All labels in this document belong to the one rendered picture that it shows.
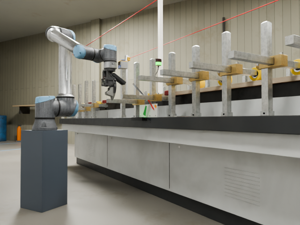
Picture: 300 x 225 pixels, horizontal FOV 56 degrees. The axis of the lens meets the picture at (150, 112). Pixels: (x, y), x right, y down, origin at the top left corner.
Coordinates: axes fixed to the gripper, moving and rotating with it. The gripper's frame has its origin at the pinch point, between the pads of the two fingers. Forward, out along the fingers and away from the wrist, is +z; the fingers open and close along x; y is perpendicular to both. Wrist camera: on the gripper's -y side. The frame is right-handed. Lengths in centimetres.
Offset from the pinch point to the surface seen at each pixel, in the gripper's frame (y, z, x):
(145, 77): -10.5, -11.8, 26.4
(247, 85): -52, -5, 71
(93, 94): -34, -14, -127
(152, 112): -32.5, 9.3, -0.5
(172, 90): -33.8, -5.2, 22.6
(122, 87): -34, -15, -53
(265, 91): -33, 2, 97
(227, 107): -33, 8, 73
